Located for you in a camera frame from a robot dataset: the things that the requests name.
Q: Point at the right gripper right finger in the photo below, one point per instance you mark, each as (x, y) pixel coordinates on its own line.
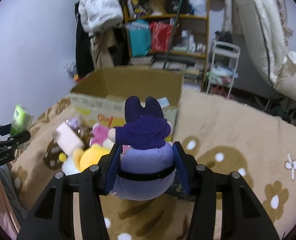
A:
(243, 216)

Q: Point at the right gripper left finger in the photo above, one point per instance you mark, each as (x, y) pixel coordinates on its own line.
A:
(52, 216)

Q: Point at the green tissue pack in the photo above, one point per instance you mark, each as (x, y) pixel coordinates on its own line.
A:
(22, 121)

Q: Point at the yellow bear plush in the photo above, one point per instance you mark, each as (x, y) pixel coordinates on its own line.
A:
(80, 159)

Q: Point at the pale pink plush cushion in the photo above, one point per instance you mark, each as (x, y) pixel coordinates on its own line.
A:
(67, 139)

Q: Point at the pink white plush toy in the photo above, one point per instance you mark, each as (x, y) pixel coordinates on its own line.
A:
(100, 136)

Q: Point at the purple hooded plush doll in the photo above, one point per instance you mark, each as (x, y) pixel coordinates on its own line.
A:
(147, 166)

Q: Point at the beige flower pattern blanket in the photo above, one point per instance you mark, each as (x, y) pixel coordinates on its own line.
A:
(221, 134)

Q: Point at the small purple toy in bag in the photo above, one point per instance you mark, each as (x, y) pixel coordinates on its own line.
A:
(74, 124)

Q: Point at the open cardboard box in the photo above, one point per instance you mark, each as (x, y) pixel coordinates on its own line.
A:
(101, 95)

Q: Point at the black hanging coat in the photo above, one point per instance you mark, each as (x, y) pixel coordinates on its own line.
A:
(83, 58)

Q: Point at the white utility cart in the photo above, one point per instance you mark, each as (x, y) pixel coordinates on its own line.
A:
(223, 68)

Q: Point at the white puffer jacket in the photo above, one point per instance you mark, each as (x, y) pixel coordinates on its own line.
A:
(97, 16)

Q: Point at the teal gift bag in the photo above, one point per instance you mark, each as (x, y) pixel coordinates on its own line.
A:
(139, 33)

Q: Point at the red gift bag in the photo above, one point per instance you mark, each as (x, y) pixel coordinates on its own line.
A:
(160, 36)

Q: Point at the wooden bookshelf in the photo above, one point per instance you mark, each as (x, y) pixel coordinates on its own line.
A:
(170, 51)

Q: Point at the cream folding floor chair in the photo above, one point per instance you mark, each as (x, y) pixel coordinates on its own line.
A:
(265, 41)

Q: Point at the green pole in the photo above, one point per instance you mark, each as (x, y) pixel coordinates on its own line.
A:
(172, 34)

